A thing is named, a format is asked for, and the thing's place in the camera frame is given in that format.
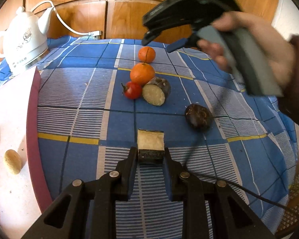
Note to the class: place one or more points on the wooden chair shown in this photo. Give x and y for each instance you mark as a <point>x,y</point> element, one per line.
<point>290,222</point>

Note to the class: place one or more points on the yellow-fleshed dark-skinned fruit piece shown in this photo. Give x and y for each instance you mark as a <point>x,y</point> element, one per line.
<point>151,147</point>

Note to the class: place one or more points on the blue plaid tablecloth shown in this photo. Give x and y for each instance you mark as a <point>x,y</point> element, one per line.
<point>86,126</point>

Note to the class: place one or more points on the wooden wall panelling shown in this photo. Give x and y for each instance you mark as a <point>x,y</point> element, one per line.
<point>120,18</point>

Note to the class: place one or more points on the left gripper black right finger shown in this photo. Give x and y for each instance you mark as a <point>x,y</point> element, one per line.
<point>210,210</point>

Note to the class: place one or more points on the pink tray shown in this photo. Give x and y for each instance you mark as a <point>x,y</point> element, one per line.
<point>24,194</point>

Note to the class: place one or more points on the small tan round fruit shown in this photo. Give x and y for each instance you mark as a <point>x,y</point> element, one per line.
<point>13,161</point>

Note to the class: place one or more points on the large orange mandarin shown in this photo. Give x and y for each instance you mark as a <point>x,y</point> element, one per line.
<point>142,73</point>

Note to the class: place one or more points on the small red tomato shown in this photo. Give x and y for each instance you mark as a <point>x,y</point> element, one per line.
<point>132,90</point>

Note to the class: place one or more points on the white electric kettle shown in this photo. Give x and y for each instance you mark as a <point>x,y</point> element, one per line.
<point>25,39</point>

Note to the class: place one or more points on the dark cut fruit chunk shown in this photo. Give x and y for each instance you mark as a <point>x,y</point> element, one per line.
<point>156,91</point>

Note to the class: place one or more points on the orange mandarin with stem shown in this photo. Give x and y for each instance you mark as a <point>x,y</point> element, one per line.
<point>146,54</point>

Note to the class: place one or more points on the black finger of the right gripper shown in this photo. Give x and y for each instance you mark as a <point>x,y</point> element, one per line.
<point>150,36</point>
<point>190,42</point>

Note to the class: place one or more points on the dark brown wrinkled fruit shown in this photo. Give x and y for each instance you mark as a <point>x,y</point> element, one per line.
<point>198,117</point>

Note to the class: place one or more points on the person's right hand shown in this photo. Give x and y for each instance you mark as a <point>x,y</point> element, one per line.
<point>279,52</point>

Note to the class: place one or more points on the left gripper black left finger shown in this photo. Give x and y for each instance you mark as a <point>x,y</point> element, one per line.
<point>67,216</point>

